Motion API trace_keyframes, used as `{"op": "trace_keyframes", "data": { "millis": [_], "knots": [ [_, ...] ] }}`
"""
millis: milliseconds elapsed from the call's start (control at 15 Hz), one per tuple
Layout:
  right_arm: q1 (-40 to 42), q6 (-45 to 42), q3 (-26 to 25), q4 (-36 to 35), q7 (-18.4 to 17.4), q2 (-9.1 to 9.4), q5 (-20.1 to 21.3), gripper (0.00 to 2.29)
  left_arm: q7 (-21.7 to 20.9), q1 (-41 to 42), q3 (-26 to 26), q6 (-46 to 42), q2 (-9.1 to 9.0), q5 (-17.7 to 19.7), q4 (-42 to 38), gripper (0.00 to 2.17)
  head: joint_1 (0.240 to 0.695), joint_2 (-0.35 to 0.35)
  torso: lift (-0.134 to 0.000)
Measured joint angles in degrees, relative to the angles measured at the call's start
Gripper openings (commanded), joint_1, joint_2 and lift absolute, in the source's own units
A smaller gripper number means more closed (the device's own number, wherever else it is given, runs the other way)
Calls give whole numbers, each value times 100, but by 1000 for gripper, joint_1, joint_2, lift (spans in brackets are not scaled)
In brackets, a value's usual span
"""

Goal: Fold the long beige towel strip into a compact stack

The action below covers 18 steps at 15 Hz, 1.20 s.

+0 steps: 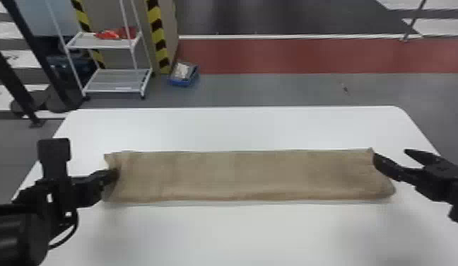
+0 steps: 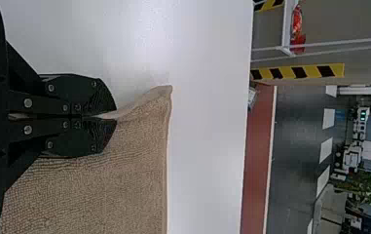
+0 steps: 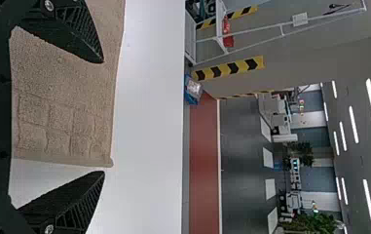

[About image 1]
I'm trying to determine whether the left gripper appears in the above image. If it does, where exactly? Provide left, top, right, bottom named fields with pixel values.
left=64, top=168, right=121, bottom=209

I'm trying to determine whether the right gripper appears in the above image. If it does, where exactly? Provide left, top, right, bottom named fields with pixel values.
left=372, top=148, right=458, bottom=204

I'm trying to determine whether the beige towel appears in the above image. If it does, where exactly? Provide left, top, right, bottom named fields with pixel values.
left=103, top=147, right=397, bottom=204

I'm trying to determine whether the blue tray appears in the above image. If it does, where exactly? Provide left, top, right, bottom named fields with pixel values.
left=167, top=60, right=200, bottom=88

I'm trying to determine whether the red packet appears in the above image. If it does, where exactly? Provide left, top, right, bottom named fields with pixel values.
left=95, top=26, right=138, bottom=40

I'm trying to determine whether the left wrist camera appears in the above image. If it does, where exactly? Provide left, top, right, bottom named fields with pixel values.
left=36, top=138, right=72, bottom=180

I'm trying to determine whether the black cable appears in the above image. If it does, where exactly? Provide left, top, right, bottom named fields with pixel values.
left=47, top=209, right=80, bottom=250

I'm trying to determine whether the white wire rack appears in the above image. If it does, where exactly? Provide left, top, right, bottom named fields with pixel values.
left=46, top=0, right=154, bottom=100

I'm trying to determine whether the yellow black striped post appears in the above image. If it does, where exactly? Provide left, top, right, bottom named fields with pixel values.
left=71, top=0, right=106, bottom=70
left=145, top=0, right=172, bottom=75

